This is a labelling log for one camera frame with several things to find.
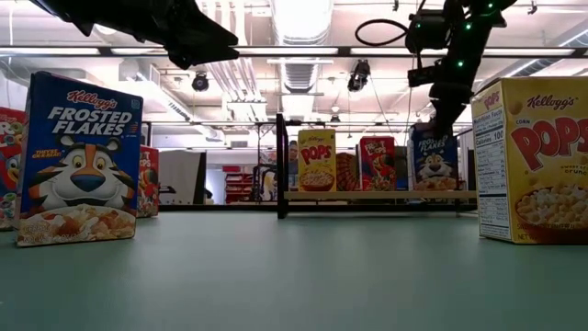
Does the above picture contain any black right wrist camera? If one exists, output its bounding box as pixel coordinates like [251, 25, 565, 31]
[405, 9, 450, 52]

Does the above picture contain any person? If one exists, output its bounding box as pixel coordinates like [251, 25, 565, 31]
[288, 140, 300, 190]

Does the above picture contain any black ceiling-mounted camera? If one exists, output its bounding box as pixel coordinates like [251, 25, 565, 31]
[347, 59, 371, 93]
[191, 71, 210, 93]

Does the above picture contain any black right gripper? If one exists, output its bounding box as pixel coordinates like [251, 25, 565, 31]
[407, 50, 481, 138]

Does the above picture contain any brown striped object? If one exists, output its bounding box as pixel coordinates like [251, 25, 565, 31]
[335, 153, 360, 192]

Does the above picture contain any white partition panel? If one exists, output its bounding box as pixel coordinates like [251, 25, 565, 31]
[158, 149, 208, 206]

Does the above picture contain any green table mat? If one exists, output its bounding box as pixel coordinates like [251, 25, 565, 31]
[0, 210, 588, 331]

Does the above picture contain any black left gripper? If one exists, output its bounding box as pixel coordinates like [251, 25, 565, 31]
[132, 0, 240, 70]

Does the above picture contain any wooden shelf with black frame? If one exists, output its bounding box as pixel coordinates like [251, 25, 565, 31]
[275, 113, 479, 220]

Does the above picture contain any red storage bins rack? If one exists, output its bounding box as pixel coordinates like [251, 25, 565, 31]
[223, 165, 254, 204]

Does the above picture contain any yellow Corn Pops cereal box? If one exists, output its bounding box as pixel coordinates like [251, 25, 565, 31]
[297, 128, 337, 193]
[470, 75, 588, 245]

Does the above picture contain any red Froot Loops cereal box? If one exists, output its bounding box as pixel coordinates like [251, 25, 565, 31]
[358, 135, 397, 192]
[0, 106, 28, 231]
[136, 144, 161, 218]

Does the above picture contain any black right camera cable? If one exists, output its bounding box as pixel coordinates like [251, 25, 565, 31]
[354, 17, 411, 48]

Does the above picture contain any blue Frosted Flakes cereal box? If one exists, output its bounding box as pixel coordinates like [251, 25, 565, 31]
[410, 122, 459, 192]
[16, 70, 144, 248]

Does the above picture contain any black aluminium table frame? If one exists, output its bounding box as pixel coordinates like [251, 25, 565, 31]
[158, 203, 479, 213]

